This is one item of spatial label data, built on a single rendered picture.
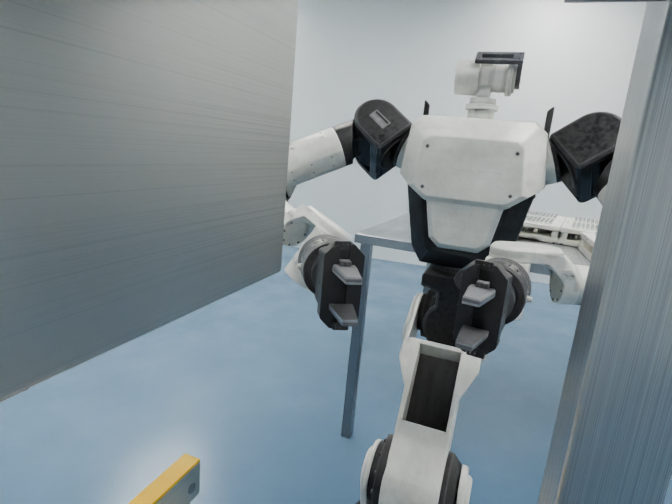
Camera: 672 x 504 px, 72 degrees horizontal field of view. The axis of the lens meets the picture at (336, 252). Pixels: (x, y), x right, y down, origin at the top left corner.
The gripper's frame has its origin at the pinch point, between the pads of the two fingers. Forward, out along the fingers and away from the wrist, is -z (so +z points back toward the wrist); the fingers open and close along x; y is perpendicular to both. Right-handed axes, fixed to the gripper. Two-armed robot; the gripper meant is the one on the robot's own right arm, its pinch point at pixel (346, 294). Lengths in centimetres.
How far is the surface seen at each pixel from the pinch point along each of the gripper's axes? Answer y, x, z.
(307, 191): -59, 35, 469
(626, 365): -9.5, -7.2, -33.6
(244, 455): 8, 101, 104
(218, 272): 15.0, -10.7, -28.4
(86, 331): 19.9, -10.2, -36.2
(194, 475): 16.7, 9.5, -20.5
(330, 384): -35, 101, 157
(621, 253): -8.1, -13.9, -32.8
